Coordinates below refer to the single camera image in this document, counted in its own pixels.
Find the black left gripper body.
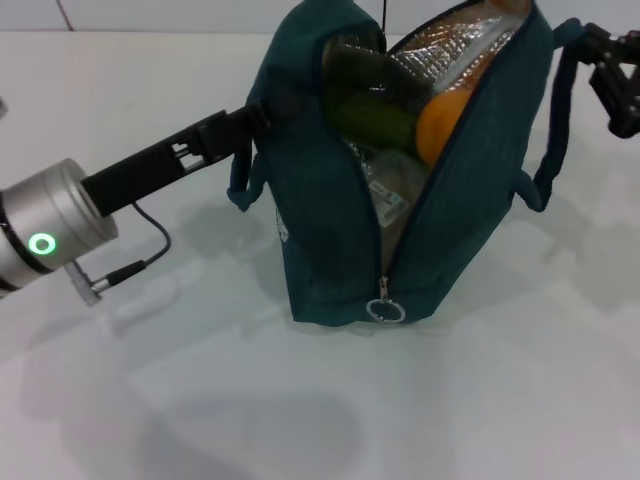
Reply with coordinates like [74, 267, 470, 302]
[80, 130, 207, 220]

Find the green cucumber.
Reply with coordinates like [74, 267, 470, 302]
[326, 91, 420, 157]

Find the dark teal insulated lunch bag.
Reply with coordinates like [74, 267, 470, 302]
[226, 0, 585, 330]

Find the clear blue-rimmed plastic container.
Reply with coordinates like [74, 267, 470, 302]
[366, 148, 432, 230]

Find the orange yellow pear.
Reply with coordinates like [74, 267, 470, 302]
[415, 88, 475, 170]

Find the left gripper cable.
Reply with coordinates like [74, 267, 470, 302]
[67, 201, 175, 308]

